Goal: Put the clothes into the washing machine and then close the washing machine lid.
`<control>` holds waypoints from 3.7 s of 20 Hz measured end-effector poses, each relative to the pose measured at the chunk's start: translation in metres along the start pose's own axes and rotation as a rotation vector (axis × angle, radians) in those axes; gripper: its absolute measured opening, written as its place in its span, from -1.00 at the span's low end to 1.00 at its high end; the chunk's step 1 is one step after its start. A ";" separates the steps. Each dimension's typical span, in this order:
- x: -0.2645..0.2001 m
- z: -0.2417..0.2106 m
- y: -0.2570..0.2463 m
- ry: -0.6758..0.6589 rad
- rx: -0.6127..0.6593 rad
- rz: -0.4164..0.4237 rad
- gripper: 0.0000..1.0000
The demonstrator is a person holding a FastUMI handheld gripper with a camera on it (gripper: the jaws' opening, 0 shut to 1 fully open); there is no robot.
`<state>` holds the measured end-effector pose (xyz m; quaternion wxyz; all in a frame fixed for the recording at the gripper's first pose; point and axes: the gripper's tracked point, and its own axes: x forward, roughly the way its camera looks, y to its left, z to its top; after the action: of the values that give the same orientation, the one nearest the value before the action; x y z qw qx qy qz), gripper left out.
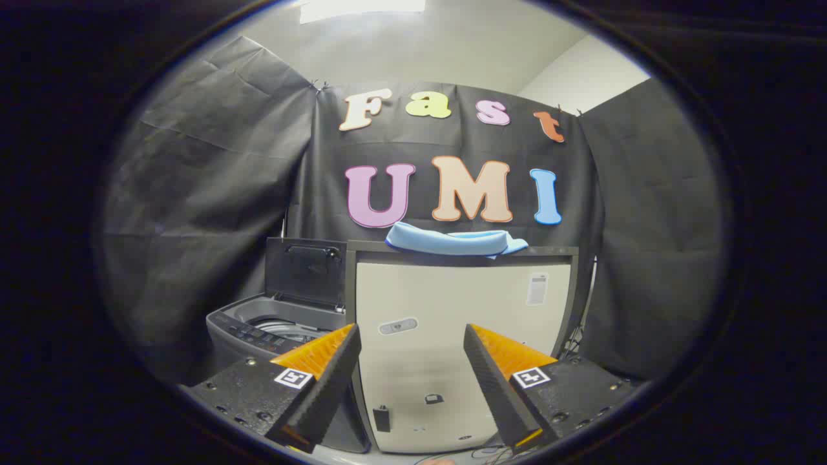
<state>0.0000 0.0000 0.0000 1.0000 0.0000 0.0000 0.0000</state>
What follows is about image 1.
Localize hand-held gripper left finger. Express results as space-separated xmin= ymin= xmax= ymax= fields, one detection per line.
xmin=180 ymin=323 xmax=362 ymax=454

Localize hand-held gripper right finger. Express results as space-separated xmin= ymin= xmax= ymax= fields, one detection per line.
xmin=463 ymin=323 xmax=647 ymax=453

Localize grey washing machine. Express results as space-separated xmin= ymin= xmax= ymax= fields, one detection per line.
xmin=205 ymin=294 xmax=372 ymax=454

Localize light blue cloth garment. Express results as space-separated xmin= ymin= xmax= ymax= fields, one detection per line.
xmin=385 ymin=222 xmax=529 ymax=260

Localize white cabinet with dark top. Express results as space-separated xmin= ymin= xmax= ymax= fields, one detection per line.
xmin=344 ymin=240 xmax=580 ymax=455

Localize black backdrop cloth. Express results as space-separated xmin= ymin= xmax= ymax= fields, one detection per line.
xmin=100 ymin=36 xmax=724 ymax=388

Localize black cables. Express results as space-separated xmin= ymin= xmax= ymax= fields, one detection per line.
xmin=557 ymin=257 xmax=598 ymax=360

